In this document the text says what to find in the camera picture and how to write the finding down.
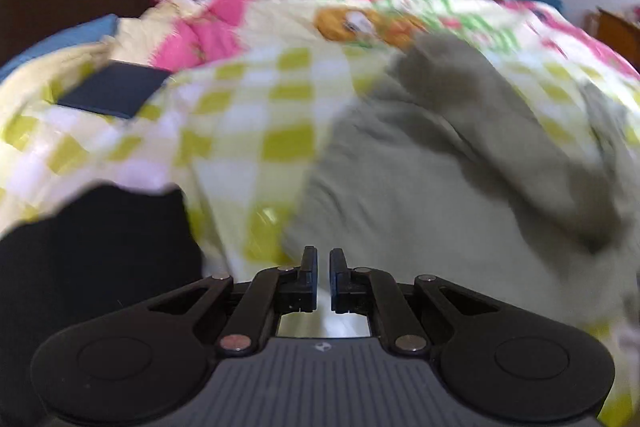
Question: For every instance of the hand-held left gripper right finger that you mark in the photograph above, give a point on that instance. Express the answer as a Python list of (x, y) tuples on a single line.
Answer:
[(336, 279)]

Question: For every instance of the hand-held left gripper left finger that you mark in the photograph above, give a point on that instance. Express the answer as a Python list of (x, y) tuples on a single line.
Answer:
[(311, 279)]

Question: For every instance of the grey-green pants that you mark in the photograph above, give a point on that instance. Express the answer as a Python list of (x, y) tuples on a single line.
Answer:
[(425, 177)]

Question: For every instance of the checkered printed blanket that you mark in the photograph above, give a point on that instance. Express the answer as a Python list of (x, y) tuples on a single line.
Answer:
[(240, 107)]

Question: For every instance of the black cloth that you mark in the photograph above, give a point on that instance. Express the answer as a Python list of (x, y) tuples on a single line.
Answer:
[(100, 252)]

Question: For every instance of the navy folded cloth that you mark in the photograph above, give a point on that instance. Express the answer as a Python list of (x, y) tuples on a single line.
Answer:
[(117, 89)]

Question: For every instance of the blue pillow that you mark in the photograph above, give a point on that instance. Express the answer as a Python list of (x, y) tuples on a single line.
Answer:
[(65, 39)]

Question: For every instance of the small wooden cabinet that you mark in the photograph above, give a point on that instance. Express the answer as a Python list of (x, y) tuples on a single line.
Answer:
[(617, 37)]

